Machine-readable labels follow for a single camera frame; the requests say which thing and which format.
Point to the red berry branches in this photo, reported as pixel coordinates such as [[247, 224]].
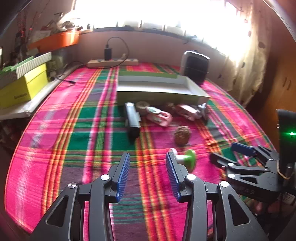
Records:
[[24, 30]]

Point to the cream dotted curtain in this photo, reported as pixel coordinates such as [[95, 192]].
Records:
[[249, 69]]

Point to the white ledge board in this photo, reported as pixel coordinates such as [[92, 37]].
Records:
[[39, 99]]

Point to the orange box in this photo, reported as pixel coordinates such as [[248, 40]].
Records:
[[57, 40]]

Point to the beige power strip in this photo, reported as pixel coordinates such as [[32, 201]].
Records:
[[115, 62]]

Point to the black rectangular device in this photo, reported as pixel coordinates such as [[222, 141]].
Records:
[[133, 120]]

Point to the pink green plaid blanket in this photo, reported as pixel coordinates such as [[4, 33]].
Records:
[[69, 139]]

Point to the green label jar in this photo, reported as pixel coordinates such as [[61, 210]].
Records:
[[54, 66]]

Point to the black charger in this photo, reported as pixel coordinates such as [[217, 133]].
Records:
[[108, 54]]

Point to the grey space heater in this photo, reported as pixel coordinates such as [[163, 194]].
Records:
[[195, 69]]

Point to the yellow-green box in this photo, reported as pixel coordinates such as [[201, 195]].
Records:
[[23, 90]]

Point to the white green spool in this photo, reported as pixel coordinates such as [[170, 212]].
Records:
[[188, 160]]

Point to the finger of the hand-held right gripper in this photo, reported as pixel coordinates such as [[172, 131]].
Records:
[[242, 148], [220, 160]]

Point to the white tape roll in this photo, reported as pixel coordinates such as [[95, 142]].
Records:
[[142, 107]]

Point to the brown walnut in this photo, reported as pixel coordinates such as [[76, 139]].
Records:
[[170, 106], [182, 135]]

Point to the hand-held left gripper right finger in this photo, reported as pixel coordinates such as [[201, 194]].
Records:
[[172, 177]]

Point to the pink gadget with mint circle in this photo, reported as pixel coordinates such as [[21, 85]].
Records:
[[159, 117]]

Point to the window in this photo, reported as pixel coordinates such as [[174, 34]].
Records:
[[161, 11]]

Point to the pink white clip gadget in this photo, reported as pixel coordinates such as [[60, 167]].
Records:
[[187, 111]]

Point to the wooden cabinet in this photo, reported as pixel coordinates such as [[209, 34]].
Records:
[[282, 88]]

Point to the white plug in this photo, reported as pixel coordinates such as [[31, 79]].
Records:
[[123, 57]]

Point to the green white striped box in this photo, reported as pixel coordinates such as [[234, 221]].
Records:
[[34, 62]]

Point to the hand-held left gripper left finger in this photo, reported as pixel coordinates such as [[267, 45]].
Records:
[[123, 177]]

